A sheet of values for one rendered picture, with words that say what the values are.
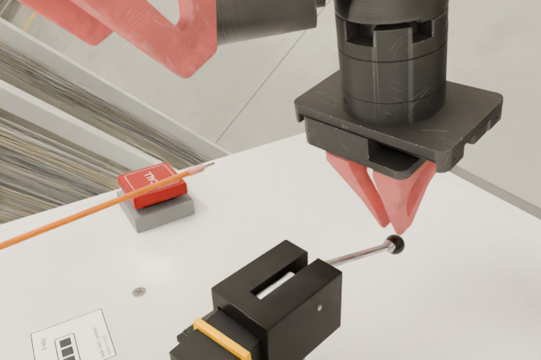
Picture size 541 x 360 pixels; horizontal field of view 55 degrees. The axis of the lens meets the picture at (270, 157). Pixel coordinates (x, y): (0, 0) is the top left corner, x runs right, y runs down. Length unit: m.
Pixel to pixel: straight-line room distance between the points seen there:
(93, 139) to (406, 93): 0.68
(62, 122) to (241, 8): 0.65
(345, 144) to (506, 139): 1.31
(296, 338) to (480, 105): 0.15
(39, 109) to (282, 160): 0.42
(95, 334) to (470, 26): 1.64
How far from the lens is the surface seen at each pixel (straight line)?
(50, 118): 0.86
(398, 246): 0.36
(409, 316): 0.39
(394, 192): 0.30
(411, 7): 0.25
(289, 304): 0.26
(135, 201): 0.47
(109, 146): 0.90
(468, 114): 0.29
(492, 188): 0.55
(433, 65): 0.28
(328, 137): 0.30
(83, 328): 0.40
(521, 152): 1.56
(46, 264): 0.47
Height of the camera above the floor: 1.34
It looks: 40 degrees down
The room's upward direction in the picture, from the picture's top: 58 degrees counter-clockwise
